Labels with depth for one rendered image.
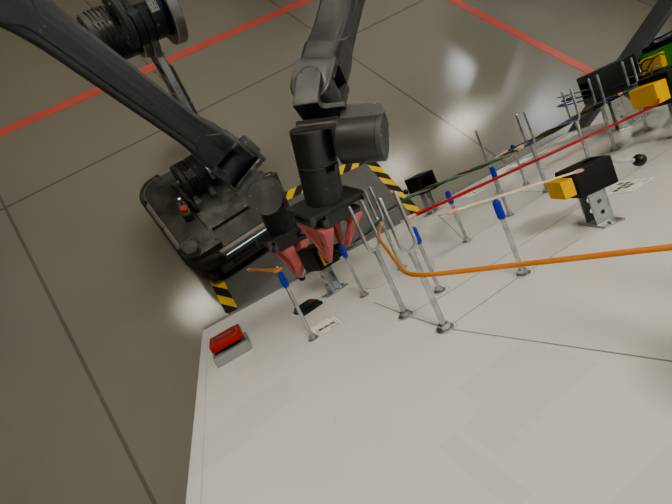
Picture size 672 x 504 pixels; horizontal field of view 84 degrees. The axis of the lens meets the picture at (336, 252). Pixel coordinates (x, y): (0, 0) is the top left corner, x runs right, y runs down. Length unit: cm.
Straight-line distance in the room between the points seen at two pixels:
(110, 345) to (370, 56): 253
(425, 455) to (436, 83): 281
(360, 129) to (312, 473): 36
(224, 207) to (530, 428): 170
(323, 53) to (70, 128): 260
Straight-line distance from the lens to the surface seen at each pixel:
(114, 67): 58
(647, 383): 28
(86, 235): 239
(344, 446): 30
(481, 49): 340
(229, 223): 181
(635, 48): 130
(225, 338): 59
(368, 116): 50
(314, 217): 50
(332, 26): 59
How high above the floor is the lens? 167
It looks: 60 degrees down
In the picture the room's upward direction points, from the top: straight up
